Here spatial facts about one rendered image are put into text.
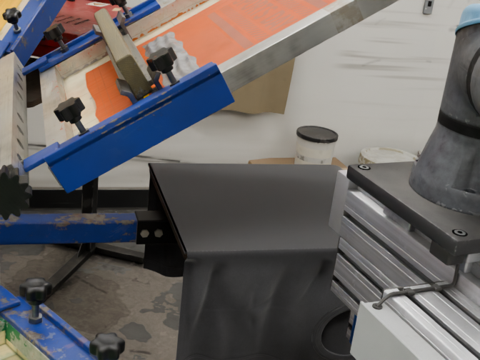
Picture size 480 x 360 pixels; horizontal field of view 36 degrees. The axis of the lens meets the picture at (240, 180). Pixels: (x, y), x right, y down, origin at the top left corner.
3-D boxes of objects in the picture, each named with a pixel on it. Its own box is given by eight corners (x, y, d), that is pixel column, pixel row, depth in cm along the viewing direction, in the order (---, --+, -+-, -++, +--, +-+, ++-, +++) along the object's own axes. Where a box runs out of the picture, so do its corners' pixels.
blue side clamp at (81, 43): (167, 23, 171) (153, -4, 168) (171, 28, 166) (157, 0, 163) (51, 86, 170) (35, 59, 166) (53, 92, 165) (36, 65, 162)
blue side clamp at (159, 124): (227, 92, 122) (209, 56, 118) (235, 101, 117) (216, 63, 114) (65, 181, 120) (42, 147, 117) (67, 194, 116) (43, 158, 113)
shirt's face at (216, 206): (336, 166, 188) (337, 164, 188) (418, 248, 149) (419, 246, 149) (148, 165, 174) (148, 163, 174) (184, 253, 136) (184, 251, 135)
